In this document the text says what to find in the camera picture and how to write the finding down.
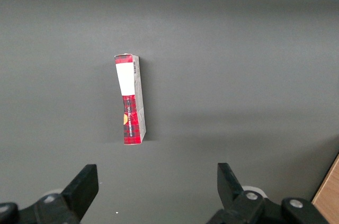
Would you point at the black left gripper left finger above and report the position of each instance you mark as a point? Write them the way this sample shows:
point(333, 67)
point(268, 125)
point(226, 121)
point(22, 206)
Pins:
point(79, 192)

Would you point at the light wooden board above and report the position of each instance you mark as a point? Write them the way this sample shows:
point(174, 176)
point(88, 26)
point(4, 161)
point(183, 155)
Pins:
point(328, 197)

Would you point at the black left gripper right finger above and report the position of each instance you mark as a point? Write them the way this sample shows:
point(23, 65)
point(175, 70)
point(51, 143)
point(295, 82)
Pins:
point(230, 189)

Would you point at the red tartan cardboard box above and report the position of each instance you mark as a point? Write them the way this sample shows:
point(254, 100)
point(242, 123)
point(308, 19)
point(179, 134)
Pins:
point(131, 118)

